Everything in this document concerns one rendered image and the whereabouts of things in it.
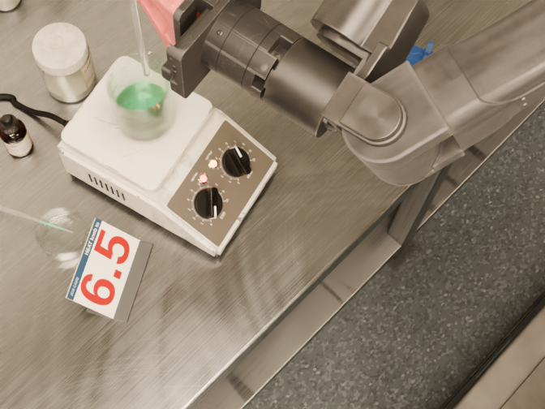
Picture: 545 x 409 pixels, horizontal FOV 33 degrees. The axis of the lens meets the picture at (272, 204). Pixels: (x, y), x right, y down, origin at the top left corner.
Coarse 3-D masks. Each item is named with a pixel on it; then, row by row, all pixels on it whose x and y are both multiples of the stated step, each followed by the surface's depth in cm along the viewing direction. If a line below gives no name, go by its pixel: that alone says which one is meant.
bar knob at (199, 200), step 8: (200, 192) 96; (208, 192) 95; (216, 192) 95; (200, 200) 96; (208, 200) 95; (216, 200) 95; (200, 208) 96; (208, 208) 95; (216, 208) 95; (200, 216) 96; (208, 216) 95; (216, 216) 95
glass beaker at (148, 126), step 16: (112, 64) 88; (128, 64) 90; (160, 64) 90; (112, 80) 90; (128, 80) 93; (144, 80) 94; (160, 80) 93; (112, 96) 91; (128, 112) 88; (144, 112) 88; (160, 112) 89; (128, 128) 91; (144, 128) 91; (160, 128) 92
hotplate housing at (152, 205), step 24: (216, 120) 98; (192, 144) 96; (72, 168) 98; (96, 168) 95; (120, 192) 97; (144, 192) 94; (168, 192) 95; (144, 216) 99; (168, 216) 95; (240, 216) 99; (192, 240) 97
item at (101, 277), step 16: (96, 240) 96; (112, 240) 97; (128, 240) 98; (96, 256) 95; (112, 256) 97; (128, 256) 98; (96, 272) 95; (112, 272) 97; (80, 288) 94; (96, 288) 95; (112, 288) 96; (96, 304) 95; (112, 304) 96
